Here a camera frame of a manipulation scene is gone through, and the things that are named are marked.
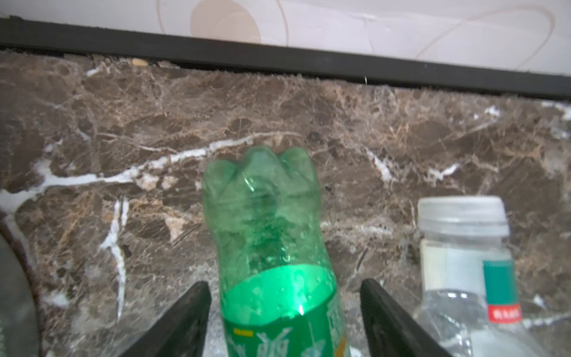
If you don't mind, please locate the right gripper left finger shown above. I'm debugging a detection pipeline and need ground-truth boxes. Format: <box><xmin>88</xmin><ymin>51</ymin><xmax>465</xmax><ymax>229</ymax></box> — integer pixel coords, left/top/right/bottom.
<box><xmin>121</xmin><ymin>281</ymin><xmax>212</xmax><ymax>357</ymax></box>

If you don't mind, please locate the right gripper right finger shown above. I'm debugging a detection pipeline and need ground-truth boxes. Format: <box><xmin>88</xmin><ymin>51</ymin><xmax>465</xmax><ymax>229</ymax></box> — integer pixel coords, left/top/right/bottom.
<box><xmin>360</xmin><ymin>278</ymin><xmax>451</xmax><ymax>357</ymax></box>

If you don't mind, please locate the green plastic soda bottle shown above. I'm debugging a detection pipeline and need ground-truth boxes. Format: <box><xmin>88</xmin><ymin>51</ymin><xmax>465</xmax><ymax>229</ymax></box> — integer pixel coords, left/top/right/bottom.
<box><xmin>203</xmin><ymin>146</ymin><xmax>350</xmax><ymax>356</ymax></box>

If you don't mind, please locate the grey mesh waste bin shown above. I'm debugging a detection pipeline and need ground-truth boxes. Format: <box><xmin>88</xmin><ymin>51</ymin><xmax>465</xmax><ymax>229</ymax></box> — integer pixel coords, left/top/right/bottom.
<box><xmin>1</xmin><ymin>237</ymin><xmax>40</xmax><ymax>357</ymax></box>

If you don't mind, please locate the clear bottle green white label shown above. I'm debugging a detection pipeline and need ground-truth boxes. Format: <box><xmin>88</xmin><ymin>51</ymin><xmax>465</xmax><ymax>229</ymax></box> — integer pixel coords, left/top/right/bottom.
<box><xmin>413</xmin><ymin>196</ymin><xmax>548</xmax><ymax>356</ymax></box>

